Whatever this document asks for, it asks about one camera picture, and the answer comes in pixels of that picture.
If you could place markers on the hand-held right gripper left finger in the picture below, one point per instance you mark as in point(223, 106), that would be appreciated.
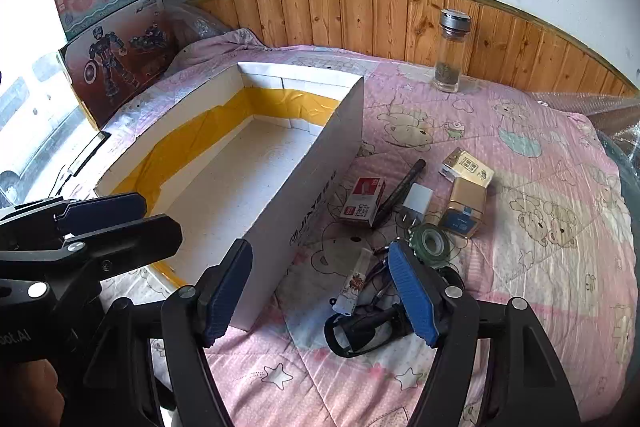
point(225, 302)

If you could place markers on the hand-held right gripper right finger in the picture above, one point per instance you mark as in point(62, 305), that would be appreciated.
point(412, 297)

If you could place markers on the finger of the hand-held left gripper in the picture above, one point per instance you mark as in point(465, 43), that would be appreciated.
point(145, 234)
point(105, 211)

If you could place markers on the green tape roll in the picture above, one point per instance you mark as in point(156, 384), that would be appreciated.
point(440, 257)

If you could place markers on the black sunglasses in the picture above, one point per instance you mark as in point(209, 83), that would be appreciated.
point(370, 327)

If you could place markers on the small white printed tube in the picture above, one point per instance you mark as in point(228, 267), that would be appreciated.
point(352, 287)

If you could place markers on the white charger plug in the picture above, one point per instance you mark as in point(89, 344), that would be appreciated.
point(417, 202)

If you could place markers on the white cardboard box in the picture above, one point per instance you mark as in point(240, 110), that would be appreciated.
point(225, 177)

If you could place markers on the gold tin box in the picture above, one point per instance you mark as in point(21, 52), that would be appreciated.
point(465, 207)

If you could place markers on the black marker pen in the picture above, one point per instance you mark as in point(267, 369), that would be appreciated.
point(400, 192)

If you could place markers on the red and white staples box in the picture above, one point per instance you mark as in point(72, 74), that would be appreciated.
point(362, 202)

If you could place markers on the yellow tissue pack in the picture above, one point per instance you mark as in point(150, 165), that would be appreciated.
point(470, 167)

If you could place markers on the person's left hand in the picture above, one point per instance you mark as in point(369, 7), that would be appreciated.
point(30, 397)

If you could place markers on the pink printed quilt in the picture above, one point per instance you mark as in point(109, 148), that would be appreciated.
point(525, 257)

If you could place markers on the dark robot toy box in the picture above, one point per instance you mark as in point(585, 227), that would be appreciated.
point(115, 57)

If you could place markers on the crumpled clear plastic wrap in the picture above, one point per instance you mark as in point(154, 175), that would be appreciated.
point(205, 24)

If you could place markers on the glass bottle with metal lid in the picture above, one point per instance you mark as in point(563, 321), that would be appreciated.
point(447, 57)

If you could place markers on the clear bubble wrap sheet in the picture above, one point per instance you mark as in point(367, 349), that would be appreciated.
point(590, 112)

